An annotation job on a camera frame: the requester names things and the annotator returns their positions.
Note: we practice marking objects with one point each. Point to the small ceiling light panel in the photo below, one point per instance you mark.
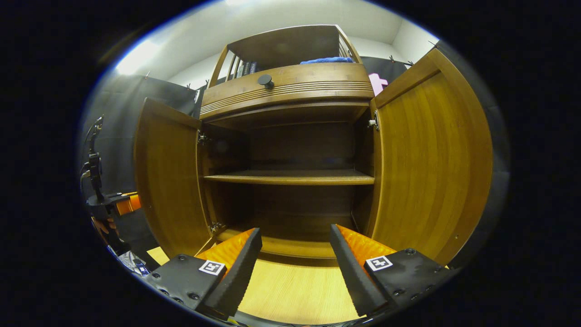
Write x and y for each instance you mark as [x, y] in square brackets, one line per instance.
[136, 56]

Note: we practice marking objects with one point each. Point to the metal door hinge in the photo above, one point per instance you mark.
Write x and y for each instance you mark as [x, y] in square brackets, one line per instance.
[202, 137]
[374, 121]
[215, 226]

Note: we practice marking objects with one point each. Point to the wooden cabinet door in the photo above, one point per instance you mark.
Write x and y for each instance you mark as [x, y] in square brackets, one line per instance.
[168, 181]
[431, 168]

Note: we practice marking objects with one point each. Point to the black backdrop cloth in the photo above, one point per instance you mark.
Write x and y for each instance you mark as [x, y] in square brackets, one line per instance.
[122, 104]

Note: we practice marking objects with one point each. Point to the blue book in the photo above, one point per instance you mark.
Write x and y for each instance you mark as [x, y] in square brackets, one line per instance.
[253, 68]

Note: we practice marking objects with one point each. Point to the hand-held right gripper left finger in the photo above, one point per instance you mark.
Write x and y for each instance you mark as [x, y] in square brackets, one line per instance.
[240, 277]

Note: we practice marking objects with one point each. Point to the wooden double-door shoe cabinet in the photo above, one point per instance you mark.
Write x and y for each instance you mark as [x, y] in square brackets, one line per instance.
[290, 109]

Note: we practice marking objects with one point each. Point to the round black drawer knob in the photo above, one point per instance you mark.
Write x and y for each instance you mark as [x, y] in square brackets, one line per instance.
[266, 81]

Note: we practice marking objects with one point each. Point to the wooden inner cabinet shelf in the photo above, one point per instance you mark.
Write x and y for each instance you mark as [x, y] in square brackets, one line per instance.
[290, 177]

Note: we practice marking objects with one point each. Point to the blue folded towel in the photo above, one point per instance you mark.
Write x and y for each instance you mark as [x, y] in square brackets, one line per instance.
[327, 60]

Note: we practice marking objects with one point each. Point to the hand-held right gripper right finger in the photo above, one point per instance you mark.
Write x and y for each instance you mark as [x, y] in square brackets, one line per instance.
[352, 277]

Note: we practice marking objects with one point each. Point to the dark grey book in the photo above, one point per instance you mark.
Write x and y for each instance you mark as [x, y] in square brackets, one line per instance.
[246, 69]

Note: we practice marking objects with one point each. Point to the white book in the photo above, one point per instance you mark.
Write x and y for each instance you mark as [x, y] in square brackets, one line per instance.
[239, 69]

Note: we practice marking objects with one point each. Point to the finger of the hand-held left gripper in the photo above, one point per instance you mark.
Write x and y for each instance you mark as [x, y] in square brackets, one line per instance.
[129, 203]

